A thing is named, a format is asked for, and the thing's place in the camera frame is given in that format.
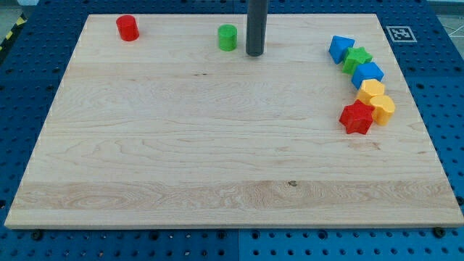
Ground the grey cylindrical robot arm rod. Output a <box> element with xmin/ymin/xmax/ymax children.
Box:
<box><xmin>246</xmin><ymin>0</ymin><xmax>269</xmax><ymax>57</ymax></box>

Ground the light wooden board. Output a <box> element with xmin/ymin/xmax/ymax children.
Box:
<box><xmin>5</xmin><ymin>14</ymin><xmax>463</xmax><ymax>229</ymax></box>

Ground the green cylinder block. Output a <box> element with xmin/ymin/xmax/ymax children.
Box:
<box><xmin>217</xmin><ymin>24</ymin><xmax>238</xmax><ymax>51</ymax></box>

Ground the red star block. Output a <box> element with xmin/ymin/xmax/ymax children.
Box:
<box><xmin>339</xmin><ymin>99</ymin><xmax>374</xmax><ymax>135</ymax></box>

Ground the blue triangular block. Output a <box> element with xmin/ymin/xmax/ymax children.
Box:
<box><xmin>328</xmin><ymin>36</ymin><xmax>355</xmax><ymax>65</ymax></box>

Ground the green star block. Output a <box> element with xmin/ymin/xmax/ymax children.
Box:
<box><xmin>341</xmin><ymin>47</ymin><xmax>373</xmax><ymax>75</ymax></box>

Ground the yellow hexagon block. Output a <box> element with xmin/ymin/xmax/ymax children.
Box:
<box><xmin>355</xmin><ymin>79</ymin><xmax>385</xmax><ymax>105</ymax></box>

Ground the red cylinder block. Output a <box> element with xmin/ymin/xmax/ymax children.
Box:
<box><xmin>116</xmin><ymin>14</ymin><xmax>139</xmax><ymax>41</ymax></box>

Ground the blue cube block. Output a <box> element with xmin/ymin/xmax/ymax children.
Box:
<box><xmin>352</xmin><ymin>62</ymin><xmax>384</xmax><ymax>89</ymax></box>

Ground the yellow heart block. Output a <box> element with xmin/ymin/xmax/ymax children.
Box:
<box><xmin>370</xmin><ymin>95</ymin><xmax>396</xmax><ymax>126</ymax></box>

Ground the white fiducial marker tag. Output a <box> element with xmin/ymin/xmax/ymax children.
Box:
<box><xmin>386</xmin><ymin>25</ymin><xmax>417</xmax><ymax>43</ymax></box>

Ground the black bolt left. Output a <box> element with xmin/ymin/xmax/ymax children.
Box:
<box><xmin>30</xmin><ymin>230</ymin><xmax>44</xmax><ymax>241</ymax></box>

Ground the black bolt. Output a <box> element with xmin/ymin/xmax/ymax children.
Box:
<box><xmin>30</xmin><ymin>230</ymin><xmax>44</xmax><ymax>241</ymax></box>
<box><xmin>433</xmin><ymin>227</ymin><xmax>446</xmax><ymax>239</ymax></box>

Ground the black bolt right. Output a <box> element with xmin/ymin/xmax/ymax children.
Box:
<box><xmin>433</xmin><ymin>227</ymin><xmax>446</xmax><ymax>239</ymax></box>

